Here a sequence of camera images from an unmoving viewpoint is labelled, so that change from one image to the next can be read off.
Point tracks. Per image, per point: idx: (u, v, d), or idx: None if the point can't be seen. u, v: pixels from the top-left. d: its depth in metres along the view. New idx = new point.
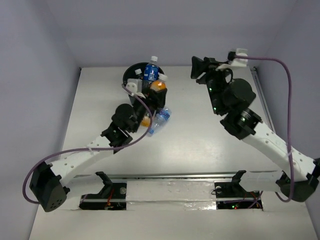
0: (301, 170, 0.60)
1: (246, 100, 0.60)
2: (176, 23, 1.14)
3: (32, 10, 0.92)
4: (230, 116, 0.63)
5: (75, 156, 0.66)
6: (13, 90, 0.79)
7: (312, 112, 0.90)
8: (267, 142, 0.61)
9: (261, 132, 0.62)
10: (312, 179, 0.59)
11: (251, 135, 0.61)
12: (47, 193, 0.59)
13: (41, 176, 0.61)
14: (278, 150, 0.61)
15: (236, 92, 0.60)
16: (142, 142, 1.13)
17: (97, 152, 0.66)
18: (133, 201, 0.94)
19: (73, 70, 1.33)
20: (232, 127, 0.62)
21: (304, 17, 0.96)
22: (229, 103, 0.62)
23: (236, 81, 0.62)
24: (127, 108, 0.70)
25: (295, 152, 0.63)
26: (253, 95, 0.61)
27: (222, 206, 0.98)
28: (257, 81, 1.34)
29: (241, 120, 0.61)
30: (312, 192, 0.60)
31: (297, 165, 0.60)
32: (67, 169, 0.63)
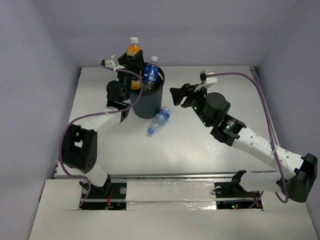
0: (288, 166, 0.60)
1: (220, 109, 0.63)
2: (176, 23, 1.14)
3: (32, 10, 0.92)
4: (215, 126, 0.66)
5: (96, 119, 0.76)
6: (12, 90, 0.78)
7: (312, 112, 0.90)
8: (252, 143, 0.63)
9: (244, 135, 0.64)
10: (300, 173, 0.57)
11: (236, 139, 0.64)
12: (86, 144, 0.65)
13: (74, 136, 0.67)
14: (262, 148, 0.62)
15: (211, 103, 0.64)
16: (141, 142, 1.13)
17: (113, 115, 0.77)
18: (133, 201, 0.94)
19: (73, 70, 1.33)
20: (219, 135, 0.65)
21: (303, 17, 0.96)
22: (210, 115, 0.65)
23: (211, 95, 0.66)
24: (115, 84, 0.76)
25: (280, 149, 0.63)
26: (227, 104, 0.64)
27: (222, 206, 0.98)
28: (257, 81, 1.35)
29: (226, 128, 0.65)
30: (304, 188, 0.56)
31: (283, 162, 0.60)
32: (95, 126, 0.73)
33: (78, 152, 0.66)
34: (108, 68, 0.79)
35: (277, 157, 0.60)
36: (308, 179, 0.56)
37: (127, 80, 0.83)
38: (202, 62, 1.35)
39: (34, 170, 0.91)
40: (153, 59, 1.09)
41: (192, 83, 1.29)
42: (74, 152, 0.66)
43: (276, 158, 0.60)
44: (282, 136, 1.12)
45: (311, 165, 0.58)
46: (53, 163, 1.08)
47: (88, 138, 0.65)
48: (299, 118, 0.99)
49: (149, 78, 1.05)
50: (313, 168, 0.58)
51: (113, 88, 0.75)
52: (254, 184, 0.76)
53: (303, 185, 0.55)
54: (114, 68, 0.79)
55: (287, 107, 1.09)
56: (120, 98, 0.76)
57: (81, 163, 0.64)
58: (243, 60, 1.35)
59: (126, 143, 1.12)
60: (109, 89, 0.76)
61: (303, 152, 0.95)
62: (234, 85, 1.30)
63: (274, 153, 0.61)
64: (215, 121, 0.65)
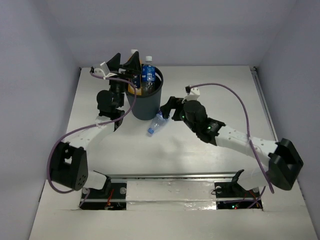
0: (263, 151, 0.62)
1: (194, 112, 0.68)
2: (176, 23, 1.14)
3: (32, 11, 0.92)
4: (198, 127, 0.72)
5: (86, 132, 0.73)
6: (12, 90, 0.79)
7: (312, 112, 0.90)
8: (231, 139, 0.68)
9: (223, 132, 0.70)
10: (274, 156, 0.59)
11: (216, 137, 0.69)
12: (74, 163, 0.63)
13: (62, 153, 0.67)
14: (240, 141, 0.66)
15: (187, 109, 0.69)
16: (142, 142, 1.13)
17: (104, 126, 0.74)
18: (133, 201, 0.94)
19: (73, 70, 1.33)
20: (203, 137, 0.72)
21: (303, 17, 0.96)
22: (191, 119, 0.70)
23: (188, 102, 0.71)
24: (105, 93, 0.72)
25: (256, 138, 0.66)
26: (202, 107, 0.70)
27: (222, 206, 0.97)
28: (257, 81, 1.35)
29: (208, 129, 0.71)
30: (281, 171, 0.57)
31: (258, 149, 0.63)
32: (85, 142, 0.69)
33: (68, 170, 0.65)
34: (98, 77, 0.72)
35: (251, 145, 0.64)
36: (281, 161, 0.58)
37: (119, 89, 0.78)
38: (202, 62, 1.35)
39: (34, 170, 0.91)
40: (147, 59, 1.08)
41: (192, 83, 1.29)
42: (64, 170, 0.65)
43: (251, 147, 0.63)
44: (282, 136, 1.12)
45: (287, 149, 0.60)
46: None
47: (77, 155, 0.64)
48: (299, 118, 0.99)
49: (147, 79, 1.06)
50: (291, 152, 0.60)
51: (103, 97, 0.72)
52: (248, 181, 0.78)
53: (278, 168, 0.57)
54: (104, 77, 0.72)
55: (287, 106, 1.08)
56: (112, 108, 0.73)
57: (71, 182, 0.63)
58: (243, 60, 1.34)
59: (126, 143, 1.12)
60: (99, 99, 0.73)
61: (303, 152, 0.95)
62: (234, 85, 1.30)
63: (249, 141, 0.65)
64: (197, 124, 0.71)
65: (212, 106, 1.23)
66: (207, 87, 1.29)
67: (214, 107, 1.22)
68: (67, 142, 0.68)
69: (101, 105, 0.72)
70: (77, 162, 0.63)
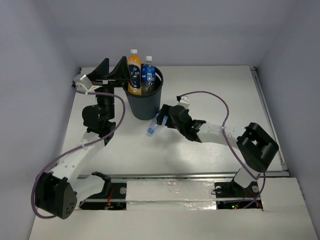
0: (233, 136, 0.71)
1: (176, 114, 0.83)
2: (176, 23, 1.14)
3: (32, 11, 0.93)
4: (182, 128, 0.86)
5: (70, 157, 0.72)
6: (12, 90, 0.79)
7: (312, 112, 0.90)
8: (209, 132, 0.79)
9: (203, 128, 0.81)
10: (242, 138, 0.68)
11: (197, 132, 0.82)
12: (59, 197, 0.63)
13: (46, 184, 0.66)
14: (216, 132, 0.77)
15: (172, 112, 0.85)
16: (141, 142, 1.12)
17: (90, 147, 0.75)
18: (133, 201, 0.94)
19: (73, 70, 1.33)
20: (189, 136, 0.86)
21: (303, 17, 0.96)
22: (176, 121, 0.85)
23: (174, 107, 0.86)
24: (91, 110, 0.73)
25: (228, 127, 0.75)
26: (183, 109, 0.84)
27: (221, 206, 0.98)
28: (257, 81, 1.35)
29: (192, 128, 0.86)
30: (249, 150, 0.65)
31: (229, 135, 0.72)
32: (69, 169, 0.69)
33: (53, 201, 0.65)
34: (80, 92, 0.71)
35: (223, 133, 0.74)
36: (246, 142, 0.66)
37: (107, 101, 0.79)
38: (202, 62, 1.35)
39: (34, 170, 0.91)
40: (147, 59, 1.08)
41: (192, 84, 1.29)
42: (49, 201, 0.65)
43: (224, 136, 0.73)
44: (282, 136, 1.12)
45: (255, 131, 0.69)
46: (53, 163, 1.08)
47: (61, 187, 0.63)
48: (299, 118, 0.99)
49: (147, 79, 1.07)
50: (258, 134, 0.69)
51: (90, 114, 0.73)
52: (238, 176, 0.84)
53: (246, 147, 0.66)
54: (85, 92, 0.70)
55: (287, 106, 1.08)
56: (100, 123, 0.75)
57: (57, 211, 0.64)
58: (243, 60, 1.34)
59: (126, 143, 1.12)
60: (85, 116, 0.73)
61: (303, 152, 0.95)
62: (234, 85, 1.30)
63: (222, 130, 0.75)
64: (181, 125, 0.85)
65: (212, 106, 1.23)
66: (207, 87, 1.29)
67: (214, 107, 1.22)
68: (50, 172, 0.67)
69: (88, 122, 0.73)
70: (61, 194, 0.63)
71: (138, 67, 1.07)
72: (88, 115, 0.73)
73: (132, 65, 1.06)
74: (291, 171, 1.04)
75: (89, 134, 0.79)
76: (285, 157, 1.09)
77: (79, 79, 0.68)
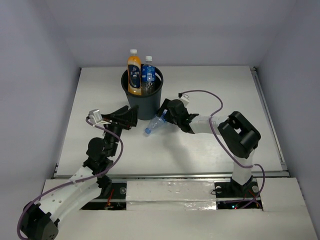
0: (217, 123, 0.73)
1: (172, 107, 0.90)
2: (176, 23, 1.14)
3: (32, 11, 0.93)
4: (179, 120, 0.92)
5: (60, 191, 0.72)
6: (12, 91, 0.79)
7: (312, 112, 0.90)
8: (199, 122, 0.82)
9: (194, 119, 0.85)
10: (223, 123, 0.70)
11: (190, 123, 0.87)
12: (39, 232, 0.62)
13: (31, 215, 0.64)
14: (204, 121, 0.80)
15: (169, 104, 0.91)
16: (141, 142, 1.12)
17: (80, 184, 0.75)
18: (133, 201, 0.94)
19: (73, 71, 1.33)
20: (183, 128, 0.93)
21: (303, 17, 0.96)
22: (173, 114, 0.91)
23: (172, 100, 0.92)
24: (97, 142, 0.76)
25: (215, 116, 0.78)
26: (181, 102, 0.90)
27: (222, 206, 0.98)
28: (257, 81, 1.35)
29: (186, 120, 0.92)
30: (227, 133, 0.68)
31: (213, 122, 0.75)
32: (56, 204, 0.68)
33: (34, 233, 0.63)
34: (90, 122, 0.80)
35: (209, 120, 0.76)
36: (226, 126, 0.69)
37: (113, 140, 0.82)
38: (202, 62, 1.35)
39: (34, 171, 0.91)
40: (148, 59, 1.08)
41: (192, 84, 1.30)
42: (31, 231, 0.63)
43: (210, 123, 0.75)
44: (282, 136, 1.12)
45: (237, 119, 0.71)
46: (53, 163, 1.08)
47: (43, 222, 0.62)
48: (299, 117, 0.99)
49: (147, 79, 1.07)
50: (240, 121, 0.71)
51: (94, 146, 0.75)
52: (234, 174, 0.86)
53: (225, 130, 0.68)
54: (93, 123, 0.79)
55: (287, 106, 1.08)
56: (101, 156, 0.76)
57: None
58: (243, 60, 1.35)
59: (126, 143, 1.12)
60: (90, 145, 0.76)
61: (303, 152, 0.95)
62: (234, 85, 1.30)
63: (209, 118, 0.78)
64: (177, 117, 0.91)
65: (212, 106, 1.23)
66: (207, 87, 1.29)
67: (214, 107, 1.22)
68: (38, 204, 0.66)
69: (90, 151, 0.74)
70: (41, 230, 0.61)
71: (138, 67, 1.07)
72: (93, 145, 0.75)
73: (133, 65, 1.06)
74: (291, 171, 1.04)
75: (84, 168, 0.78)
76: (285, 157, 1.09)
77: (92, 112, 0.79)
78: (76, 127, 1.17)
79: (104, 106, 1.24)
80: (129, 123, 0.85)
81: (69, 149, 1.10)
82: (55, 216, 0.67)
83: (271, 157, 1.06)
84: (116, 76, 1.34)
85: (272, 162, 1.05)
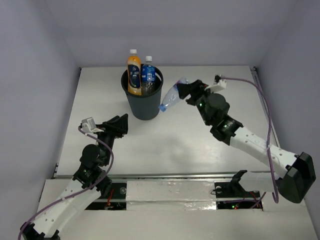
0: (280, 162, 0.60)
1: (220, 108, 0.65)
2: (176, 23, 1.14)
3: (32, 11, 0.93)
4: (215, 124, 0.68)
5: (52, 210, 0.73)
6: (12, 91, 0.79)
7: (312, 112, 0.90)
8: (248, 142, 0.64)
9: (240, 133, 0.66)
10: (292, 171, 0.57)
11: (232, 137, 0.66)
12: None
13: (29, 235, 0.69)
14: (258, 147, 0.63)
15: (213, 103, 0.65)
16: (141, 142, 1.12)
17: (70, 199, 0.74)
18: (133, 201, 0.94)
19: (73, 71, 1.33)
20: (216, 134, 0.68)
21: (303, 16, 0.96)
22: (211, 113, 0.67)
23: (212, 95, 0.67)
24: (92, 148, 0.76)
25: (274, 147, 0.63)
26: (227, 103, 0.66)
27: (222, 206, 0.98)
28: (256, 81, 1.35)
29: (224, 127, 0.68)
30: (295, 184, 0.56)
31: (276, 159, 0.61)
32: (48, 224, 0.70)
33: None
34: (82, 131, 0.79)
35: (269, 154, 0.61)
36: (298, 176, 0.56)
37: (106, 150, 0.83)
38: (202, 62, 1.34)
39: (34, 171, 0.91)
40: (147, 59, 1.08)
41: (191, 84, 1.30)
42: None
43: (267, 154, 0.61)
44: (282, 136, 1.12)
45: (305, 164, 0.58)
46: (53, 163, 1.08)
47: None
48: (299, 118, 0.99)
49: (147, 79, 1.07)
50: (308, 168, 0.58)
51: (89, 152, 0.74)
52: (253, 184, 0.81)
53: (294, 181, 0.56)
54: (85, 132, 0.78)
55: (287, 106, 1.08)
56: (94, 163, 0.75)
57: None
58: (242, 60, 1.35)
59: (125, 143, 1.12)
60: (85, 151, 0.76)
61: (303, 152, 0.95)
62: (234, 85, 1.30)
63: (268, 149, 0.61)
64: (216, 119, 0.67)
65: None
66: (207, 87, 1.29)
67: None
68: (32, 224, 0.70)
69: (83, 158, 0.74)
70: None
71: (138, 67, 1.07)
72: (88, 152, 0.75)
73: (133, 65, 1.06)
74: None
75: (75, 182, 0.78)
76: None
77: (86, 119, 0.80)
78: (76, 127, 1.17)
79: (104, 106, 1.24)
80: (121, 132, 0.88)
81: (69, 149, 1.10)
82: (51, 232, 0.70)
83: None
84: (116, 76, 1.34)
85: None
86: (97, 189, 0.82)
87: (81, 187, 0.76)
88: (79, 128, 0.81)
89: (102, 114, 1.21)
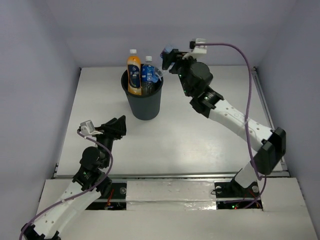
0: (257, 136, 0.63)
1: (203, 78, 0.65)
2: (176, 23, 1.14)
3: (32, 11, 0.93)
4: (195, 95, 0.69)
5: (52, 211, 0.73)
6: (12, 91, 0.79)
7: (312, 111, 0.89)
8: (228, 115, 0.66)
9: (220, 106, 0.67)
10: (268, 144, 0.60)
11: (211, 110, 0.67)
12: None
13: (29, 236, 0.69)
14: (237, 120, 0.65)
15: (196, 72, 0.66)
16: (141, 142, 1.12)
17: (70, 201, 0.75)
18: (133, 201, 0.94)
19: (73, 71, 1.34)
20: (197, 107, 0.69)
21: (303, 16, 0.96)
22: (192, 84, 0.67)
23: (196, 65, 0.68)
24: (91, 150, 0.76)
25: (252, 122, 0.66)
26: (210, 74, 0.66)
27: (221, 206, 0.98)
28: (256, 81, 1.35)
29: (204, 99, 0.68)
30: (269, 157, 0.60)
31: (253, 133, 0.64)
32: (48, 226, 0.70)
33: None
34: (81, 134, 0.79)
35: (247, 128, 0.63)
36: (272, 149, 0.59)
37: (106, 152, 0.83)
38: (202, 62, 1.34)
39: (34, 171, 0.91)
40: (147, 59, 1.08)
41: None
42: None
43: (245, 129, 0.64)
44: None
45: (279, 139, 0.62)
46: (53, 163, 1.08)
47: None
48: (299, 117, 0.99)
49: (147, 79, 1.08)
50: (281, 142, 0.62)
51: (88, 155, 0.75)
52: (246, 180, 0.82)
53: (268, 154, 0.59)
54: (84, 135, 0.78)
55: (287, 106, 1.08)
56: (94, 166, 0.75)
57: None
58: (242, 60, 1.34)
59: (125, 143, 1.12)
60: (85, 154, 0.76)
61: (303, 152, 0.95)
62: (234, 85, 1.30)
63: (246, 123, 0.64)
64: (197, 91, 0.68)
65: None
66: None
67: None
68: (32, 226, 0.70)
69: (83, 161, 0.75)
70: None
71: (137, 67, 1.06)
72: (88, 154, 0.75)
73: (132, 65, 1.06)
74: (291, 171, 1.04)
75: (75, 184, 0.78)
76: (285, 156, 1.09)
77: (85, 122, 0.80)
78: (76, 127, 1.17)
79: (104, 106, 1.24)
80: (119, 132, 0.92)
81: (69, 149, 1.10)
82: (51, 233, 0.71)
83: None
84: (116, 76, 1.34)
85: None
86: (97, 189, 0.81)
87: (81, 189, 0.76)
88: (77, 132, 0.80)
89: (102, 114, 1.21)
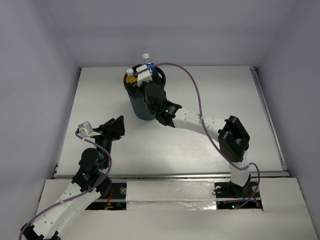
0: (213, 129, 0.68)
1: (156, 96, 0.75)
2: (176, 23, 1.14)
3: (32, 11, 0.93)
4: (156, 111, 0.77)
5: (51, 212, 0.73)
6: (12, 91, 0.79)
7: (312, 111, 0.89)
8: (186, 119, 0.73)
9: (179, 114, 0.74)
10: (223, 132, 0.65)
11: (173, 119, 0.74)
12: None
13: (28, 237, 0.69)
14: (194, 121, 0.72)
15: (149, 92, 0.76)
16: (140, 142, 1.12)
17: (68, 202, 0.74)
18: (133, 201, 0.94)
19: (73, 71, 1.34)
20: (162, 120, 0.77)
21: (303, 16, 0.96)
22: (151, 103, 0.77)
23: (149, 85, 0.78)
24: (91, 152, 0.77)
25: (208, 117, 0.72)
26: (161, 90, 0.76)
27: (221, 206, 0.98)
28: (256, 81, 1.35)
29: (166, 112, 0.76)
30: (228, 143, 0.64)
31: (210, 127, 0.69)
32: (48, 226, 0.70)
33: None
34: (79, 136, 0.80)
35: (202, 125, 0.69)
36: (226, 135, 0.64)
37: (104, 154, 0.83)
38: (202, 62, 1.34)
39: (34, 171, 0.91)
40: (144, 57, 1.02)
41: (191, 84, 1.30)
42: None
43: (203, 128, 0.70)
44: (282, 136, 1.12)
45: (235, 125, 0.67)
46: (53, 163, 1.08)
47: None
48: (299, 117, 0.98)
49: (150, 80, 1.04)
50: (237, 127, 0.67)
51: (88, 156, 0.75)
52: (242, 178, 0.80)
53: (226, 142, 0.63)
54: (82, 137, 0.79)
55: (287, 106, 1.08)
56: (93, 167, 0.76)
57: None
58: (242, 60, 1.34)
59: (125, 143, 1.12)
60: (84, 155, 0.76)
61: (303, 152, 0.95)
62: (234, 85, 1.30)
63: (201, 121, 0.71)
64: (157, 107, 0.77)
65: (212, 106, 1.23)
66: (207, 88, 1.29)
67: (214, 107, 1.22)
68: (32, 226, 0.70)
69: (82, 162, 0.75)
70: None
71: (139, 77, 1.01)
72: (87, 155, 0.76)
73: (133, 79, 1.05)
74: (292, 171, 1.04)
75: (73, 185, 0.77)
76: (285, 156, 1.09)
77: (83, 123, 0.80)
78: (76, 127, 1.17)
79: (104, 106, 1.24)
80: (118, 133, 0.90)
81: (69, 149, 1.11)
82: (51, 234, 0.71)
83: (270, 157, 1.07)
84: (116, 76, 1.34)
85: (271, 162, 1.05)
86: (97, 189, 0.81)
87: (80, 190, 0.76)
88: (76, 134, 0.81)
89: (102, 114, 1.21)
